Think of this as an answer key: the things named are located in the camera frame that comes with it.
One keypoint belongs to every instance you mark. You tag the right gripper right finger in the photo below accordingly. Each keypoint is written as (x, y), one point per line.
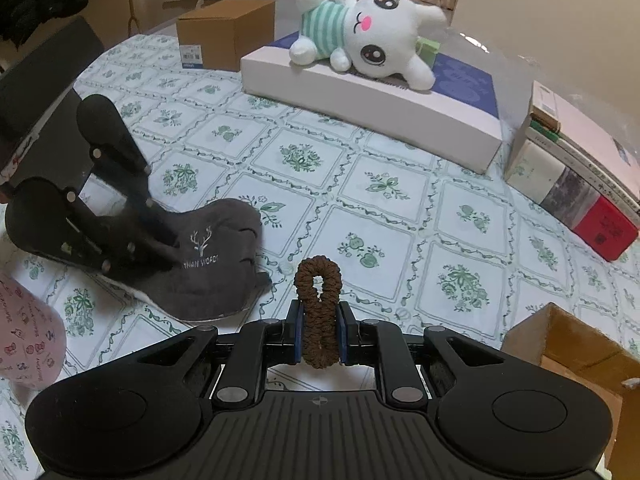
(446, 404)

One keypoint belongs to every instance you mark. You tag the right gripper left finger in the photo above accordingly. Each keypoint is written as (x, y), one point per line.
(138, 413)

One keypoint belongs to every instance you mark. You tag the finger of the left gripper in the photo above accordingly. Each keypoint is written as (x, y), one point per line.
(56, 224)
(118, 161)

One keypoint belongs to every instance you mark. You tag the dark grey face mask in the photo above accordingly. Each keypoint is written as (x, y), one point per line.
(201, 268)

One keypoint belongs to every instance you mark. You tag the brown hair scrunchie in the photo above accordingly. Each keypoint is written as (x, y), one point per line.
(318, 282)

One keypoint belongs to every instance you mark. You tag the brown cardboard tray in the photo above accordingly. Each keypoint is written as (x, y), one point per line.
(555, 340)

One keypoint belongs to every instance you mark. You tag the pink lidded cup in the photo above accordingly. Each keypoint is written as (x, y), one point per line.
(33, 337)

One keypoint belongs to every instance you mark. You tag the small brown cardboard box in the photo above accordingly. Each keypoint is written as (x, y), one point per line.
(216, 37)

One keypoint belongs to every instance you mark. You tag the floral tablecloth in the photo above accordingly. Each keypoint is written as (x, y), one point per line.
(419, 240)

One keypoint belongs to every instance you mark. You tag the stack of books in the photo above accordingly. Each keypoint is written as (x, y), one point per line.
(576, 171)

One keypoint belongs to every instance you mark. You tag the white bunny plush toy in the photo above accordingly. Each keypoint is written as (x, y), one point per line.
(377, 38)

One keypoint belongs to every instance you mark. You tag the white blue flat box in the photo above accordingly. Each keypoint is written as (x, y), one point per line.
(458, 119)

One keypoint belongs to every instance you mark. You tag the small green box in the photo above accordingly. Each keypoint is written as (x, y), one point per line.
(427, 50)

